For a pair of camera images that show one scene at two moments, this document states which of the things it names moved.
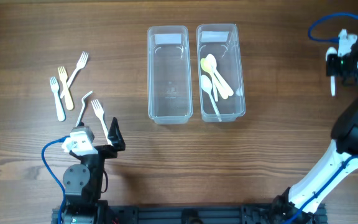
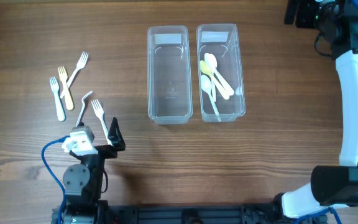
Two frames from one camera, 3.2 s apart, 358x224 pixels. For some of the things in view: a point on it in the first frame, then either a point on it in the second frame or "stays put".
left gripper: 115,138 stays put
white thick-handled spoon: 213,61 stays put
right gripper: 332,70 → 303,19
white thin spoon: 206,86 stays put
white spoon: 332,50 → 211,60
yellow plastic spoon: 207,67 stays put
